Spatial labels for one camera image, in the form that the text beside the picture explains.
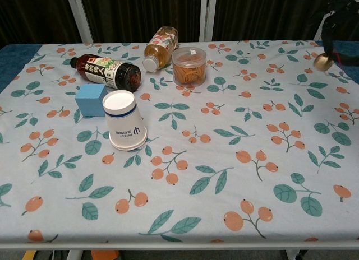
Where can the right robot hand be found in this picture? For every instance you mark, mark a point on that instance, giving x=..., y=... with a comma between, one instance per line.
x=328, y=33

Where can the dark curtain panel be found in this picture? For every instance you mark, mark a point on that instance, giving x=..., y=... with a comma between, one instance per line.
x=140, y=13
x=266, y=13
x=33, y=16

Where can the clear jar of rubber bands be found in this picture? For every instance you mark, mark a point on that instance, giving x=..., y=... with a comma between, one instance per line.
x=189, y=69

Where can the amber tea bottle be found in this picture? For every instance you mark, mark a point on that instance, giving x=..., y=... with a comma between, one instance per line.
x=161, y=45

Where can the floral fruit print tablecloth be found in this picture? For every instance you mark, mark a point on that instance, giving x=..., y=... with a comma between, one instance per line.
x=196, y=159

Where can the white paper cup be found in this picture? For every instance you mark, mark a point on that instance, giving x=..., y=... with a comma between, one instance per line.
x=126, y=125

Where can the dark sauce bottle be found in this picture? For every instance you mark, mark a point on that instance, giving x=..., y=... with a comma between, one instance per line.
x=95, y=70

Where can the blue foam cube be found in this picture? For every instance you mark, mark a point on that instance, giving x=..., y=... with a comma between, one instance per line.
x=89, y=101

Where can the orange object under table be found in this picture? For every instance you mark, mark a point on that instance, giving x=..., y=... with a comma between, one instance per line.
x=105, y=255

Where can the white partition post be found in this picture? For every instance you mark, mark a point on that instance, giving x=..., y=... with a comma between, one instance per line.
x=78, y=16
x=208, y=16
x=319, y=30

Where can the white metal table frame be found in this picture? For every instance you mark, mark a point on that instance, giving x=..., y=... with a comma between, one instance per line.
x=179, y=246

